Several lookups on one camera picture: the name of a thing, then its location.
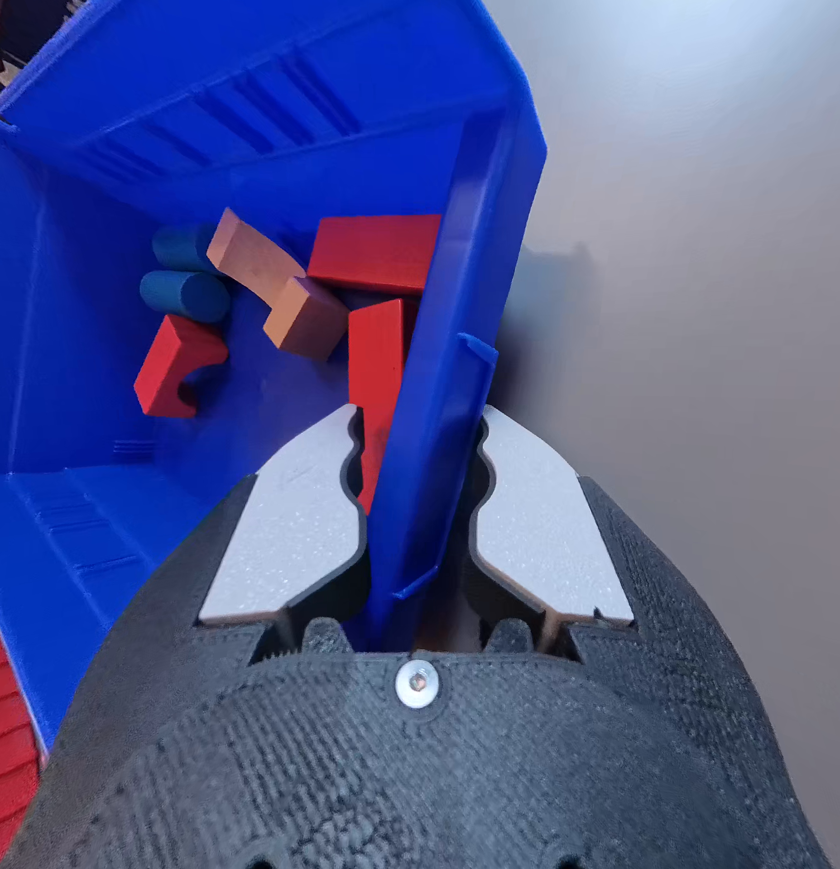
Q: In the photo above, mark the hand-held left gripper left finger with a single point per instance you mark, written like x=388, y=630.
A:
x=284, y=543

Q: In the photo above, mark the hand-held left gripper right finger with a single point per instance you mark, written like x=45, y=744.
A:
x=549, y=543

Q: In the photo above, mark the red wooden plank block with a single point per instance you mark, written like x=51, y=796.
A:
x=372, y=251
x=375, y=366

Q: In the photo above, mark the red wooden arch block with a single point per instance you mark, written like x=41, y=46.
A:
x=168, y=366

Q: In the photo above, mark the natural wood arch block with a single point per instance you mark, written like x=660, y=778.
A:
x=304, y=319

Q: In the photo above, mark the blue wooden cylinder block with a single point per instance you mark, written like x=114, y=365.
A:
x=182, y=295
x=182, y=248

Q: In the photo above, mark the blue plastic bin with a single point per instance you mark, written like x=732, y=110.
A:
x=66, y=305

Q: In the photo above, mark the red plastic bin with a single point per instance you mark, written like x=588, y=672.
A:
x=5, y=733

